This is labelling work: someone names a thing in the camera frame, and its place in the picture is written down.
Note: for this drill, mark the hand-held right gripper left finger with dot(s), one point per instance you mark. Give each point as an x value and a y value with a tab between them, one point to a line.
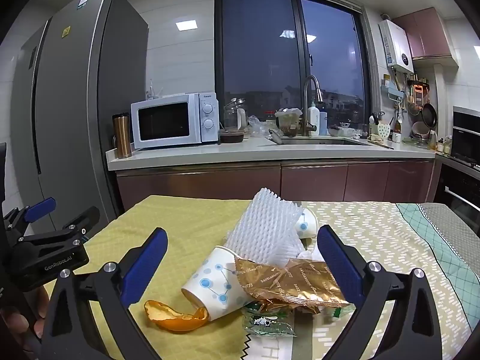
144	266

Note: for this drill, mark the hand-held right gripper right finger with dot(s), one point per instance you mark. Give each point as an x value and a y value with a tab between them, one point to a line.
339	266

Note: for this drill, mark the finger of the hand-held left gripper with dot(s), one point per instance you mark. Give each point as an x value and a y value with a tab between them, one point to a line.
86	218
39	208

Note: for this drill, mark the white tissue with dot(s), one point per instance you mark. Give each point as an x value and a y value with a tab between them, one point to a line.
309	255

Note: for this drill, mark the gold snack wrapper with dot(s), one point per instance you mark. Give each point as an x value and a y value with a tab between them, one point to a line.
300	281

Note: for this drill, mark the blue dotted paper cup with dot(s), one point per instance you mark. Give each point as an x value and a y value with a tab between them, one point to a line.
305	225
210	281

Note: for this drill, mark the orange peel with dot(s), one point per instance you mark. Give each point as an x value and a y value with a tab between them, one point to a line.
165	317

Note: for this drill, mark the white foam fruit net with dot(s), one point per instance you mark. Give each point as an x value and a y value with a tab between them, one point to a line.
262	225

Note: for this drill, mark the green candy wrapper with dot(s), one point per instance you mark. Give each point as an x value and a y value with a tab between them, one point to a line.
266	322

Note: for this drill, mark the person's left hand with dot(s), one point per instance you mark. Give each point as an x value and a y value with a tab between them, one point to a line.
15	324

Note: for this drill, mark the yellow patterned tablecloth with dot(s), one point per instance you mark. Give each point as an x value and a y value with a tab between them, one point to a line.
180	217

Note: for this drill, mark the maroon lower cabinets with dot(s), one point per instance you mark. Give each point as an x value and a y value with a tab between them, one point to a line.
318	180

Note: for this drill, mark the bronze travel tumbler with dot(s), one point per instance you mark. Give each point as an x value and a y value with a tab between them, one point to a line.
122	135

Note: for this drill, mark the grey refrigerator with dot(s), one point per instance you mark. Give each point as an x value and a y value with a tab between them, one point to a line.
75	101

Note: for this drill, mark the white kitchen countertop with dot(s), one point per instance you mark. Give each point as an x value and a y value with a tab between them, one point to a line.
187	155

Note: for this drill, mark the white microwave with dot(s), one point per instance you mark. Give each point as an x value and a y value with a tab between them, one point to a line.
165	120

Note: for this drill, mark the steel sink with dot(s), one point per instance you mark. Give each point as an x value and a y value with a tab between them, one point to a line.
318	141

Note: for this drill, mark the black built-in oven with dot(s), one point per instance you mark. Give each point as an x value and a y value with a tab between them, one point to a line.
459	195

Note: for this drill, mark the white dotted utensil holder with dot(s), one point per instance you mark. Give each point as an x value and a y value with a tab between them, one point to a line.
383	131

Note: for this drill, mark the blue and white bottle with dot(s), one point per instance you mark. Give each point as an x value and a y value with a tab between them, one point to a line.
323	123

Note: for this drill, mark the grey kitchen utensil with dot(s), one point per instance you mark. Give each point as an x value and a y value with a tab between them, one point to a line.
275	137

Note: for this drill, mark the white soap bottle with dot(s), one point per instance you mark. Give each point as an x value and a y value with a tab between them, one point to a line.
313	120

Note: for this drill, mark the pot covered with plastic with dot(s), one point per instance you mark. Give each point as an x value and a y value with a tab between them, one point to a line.
288	123

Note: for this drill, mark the dark brown bowl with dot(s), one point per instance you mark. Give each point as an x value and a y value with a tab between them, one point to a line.
231	136

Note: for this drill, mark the stacked metal pots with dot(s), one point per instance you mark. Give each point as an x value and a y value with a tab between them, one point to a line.
420	131

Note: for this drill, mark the clear plastic bag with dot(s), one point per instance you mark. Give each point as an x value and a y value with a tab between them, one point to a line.
258	127

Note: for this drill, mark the small seasoning jars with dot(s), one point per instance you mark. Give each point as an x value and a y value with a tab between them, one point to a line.
444	144

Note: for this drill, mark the glass jar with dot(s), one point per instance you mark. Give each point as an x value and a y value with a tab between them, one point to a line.
234	118

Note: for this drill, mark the black frying pan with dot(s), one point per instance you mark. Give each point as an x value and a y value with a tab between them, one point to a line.
429	115

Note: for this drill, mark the steel kitchen faucet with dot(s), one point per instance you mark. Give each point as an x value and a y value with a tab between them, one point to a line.
306	93

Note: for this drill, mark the black countertop oven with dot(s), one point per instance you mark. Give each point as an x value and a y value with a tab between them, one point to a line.
467	135

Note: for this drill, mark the orange hanging utensil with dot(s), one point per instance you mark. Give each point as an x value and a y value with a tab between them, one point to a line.
418	95

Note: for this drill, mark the white water heater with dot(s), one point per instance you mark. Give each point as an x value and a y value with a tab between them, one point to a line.
395	45

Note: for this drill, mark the dark kitchen window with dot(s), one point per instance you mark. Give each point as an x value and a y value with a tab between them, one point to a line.
262	45

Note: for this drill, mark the pink upper cabinet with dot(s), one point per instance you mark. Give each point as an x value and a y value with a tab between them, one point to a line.
427	33

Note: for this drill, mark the blue wall rack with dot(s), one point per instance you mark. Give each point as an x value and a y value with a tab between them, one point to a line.
392	90

